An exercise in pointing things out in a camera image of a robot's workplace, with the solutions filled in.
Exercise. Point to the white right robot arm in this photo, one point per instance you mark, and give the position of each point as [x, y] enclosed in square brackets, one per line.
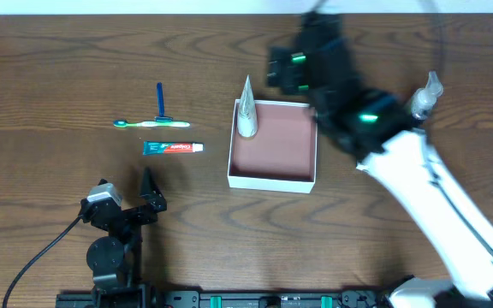
[386, 138]

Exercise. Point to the white box with pink interior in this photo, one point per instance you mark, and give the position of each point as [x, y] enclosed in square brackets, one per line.
[282, 156]

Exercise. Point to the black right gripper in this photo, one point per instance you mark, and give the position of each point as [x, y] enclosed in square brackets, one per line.
[288, 72]

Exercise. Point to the clear spray bottle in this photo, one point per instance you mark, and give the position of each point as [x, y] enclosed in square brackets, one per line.
[424, 99]

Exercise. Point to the white conditioner tube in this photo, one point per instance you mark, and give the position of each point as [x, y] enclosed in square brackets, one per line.
[247, 121]

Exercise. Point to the blue disposable razor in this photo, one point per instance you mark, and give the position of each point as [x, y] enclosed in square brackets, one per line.
[161, 117]

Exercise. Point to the green red toothpaste tube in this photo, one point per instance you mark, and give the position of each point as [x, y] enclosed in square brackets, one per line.
[155, 148]

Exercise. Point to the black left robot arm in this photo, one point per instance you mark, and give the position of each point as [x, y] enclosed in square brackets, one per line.
[115, 259]

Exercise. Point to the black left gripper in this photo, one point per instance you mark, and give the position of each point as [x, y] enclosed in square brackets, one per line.
[133, 212]

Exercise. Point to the green white toothbrush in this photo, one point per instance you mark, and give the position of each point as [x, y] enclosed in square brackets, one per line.
[124, 123]

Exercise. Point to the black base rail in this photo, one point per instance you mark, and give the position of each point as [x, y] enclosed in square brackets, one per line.
[195, 299]

